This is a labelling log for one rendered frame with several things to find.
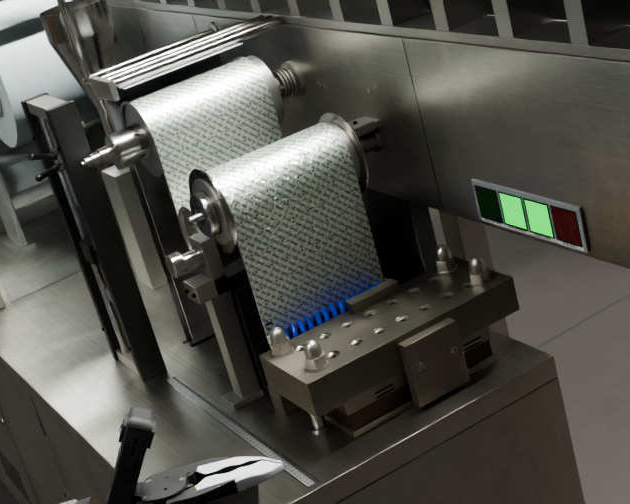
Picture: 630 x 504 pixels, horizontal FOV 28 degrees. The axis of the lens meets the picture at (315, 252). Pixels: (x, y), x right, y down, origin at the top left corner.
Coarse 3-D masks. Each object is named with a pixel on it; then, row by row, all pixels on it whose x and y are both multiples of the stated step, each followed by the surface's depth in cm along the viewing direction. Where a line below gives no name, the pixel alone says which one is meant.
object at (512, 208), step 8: (504, 200) 188; (512, 200) 186; (520, 200) 185; (504, 208) 189; (512, 208) 187; (520, 208) 185; (504, 216) 190; (512, 216) 188; (520, 216) 186; (512, 224) 189; (520, 224) 187
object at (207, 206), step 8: (200, 192) 201; (192, 200) 202; (200, 200) 200; (208, 200) 200; (192, 208) 204; (200, 208) 201; (208, 208) 199; (208, 216) 199; (216, 216) 199; (200, 224) 204; (208, 224) 200; (216, 224) 200; (208, 232) 202; (216, 232) 202
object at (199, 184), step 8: (336, 128) 209; (344, 136) 208; (352, 144) 208; (352, 152) 207; (352, 160) 208; (192, 184) 204; (200, 184) 201; (192, 192) 206; (208, 192) 199; (216, 200) 198; (216, 208) 199; (224, 216) 198; (224, 224) 199; (224, 232) 201; (216, 240) 205; (224, 240) 202
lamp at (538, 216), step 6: (528, 204) 183; (534, 204) 182; (540, 204) 181; (528, 210) 184; (534, 210) 183; (540, 210) 181; (546, 210) 180; (528, 216) 184; (534, 216) 183; (540, 216) 182; (546, 216) 181; (534, 222) 184; (540, 222) 182; (546, 222) 181; (534, 228) 184; (540, 228) 183; (546, 228) 182; (546, 234) 182; (552, 234) 181
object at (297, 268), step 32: (352, 192) 208; (288, 224) 203; (320, 224) 206; (352, 224) 209; (256, 256) 202; (288, 256) 205; (320, 256) 208; (352, 256) 211; (256, 288) 203; (288, 288) 206; (320, 288) 209; (352, 288) 212; (288, 320) 207
